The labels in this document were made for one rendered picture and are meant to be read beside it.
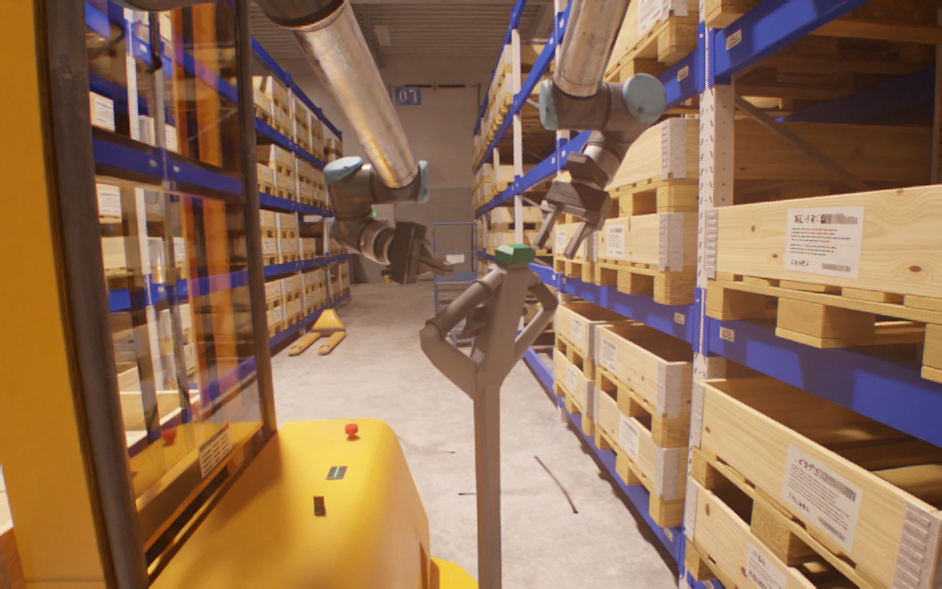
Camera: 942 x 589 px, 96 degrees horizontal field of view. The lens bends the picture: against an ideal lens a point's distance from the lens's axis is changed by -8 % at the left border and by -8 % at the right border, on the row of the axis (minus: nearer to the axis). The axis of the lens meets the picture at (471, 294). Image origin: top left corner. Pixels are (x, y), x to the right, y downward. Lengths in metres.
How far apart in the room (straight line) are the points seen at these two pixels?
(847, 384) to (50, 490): 1.53
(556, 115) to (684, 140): 1.02
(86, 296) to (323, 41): 0.49
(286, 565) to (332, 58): 0.81
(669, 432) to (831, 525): 0.79
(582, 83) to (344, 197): 0.54
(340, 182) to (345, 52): 0.41
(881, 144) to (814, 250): 1.19
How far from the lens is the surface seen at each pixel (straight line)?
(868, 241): 1.17
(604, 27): 0.82
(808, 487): 1.35
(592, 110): 0.93
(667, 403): 1.91
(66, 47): 0.88
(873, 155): 2.37
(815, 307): 1.27
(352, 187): 1.04
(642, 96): 0.95
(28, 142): 0.88
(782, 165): 2.09
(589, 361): 2.73
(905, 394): 1.21
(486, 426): 0.95
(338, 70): 0.72
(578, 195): 1.00
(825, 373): 1.35
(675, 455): 2.01
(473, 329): 0.82
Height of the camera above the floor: 1.44
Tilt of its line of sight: 7 degrees down
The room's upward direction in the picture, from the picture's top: 1 degrees counter-clockwise
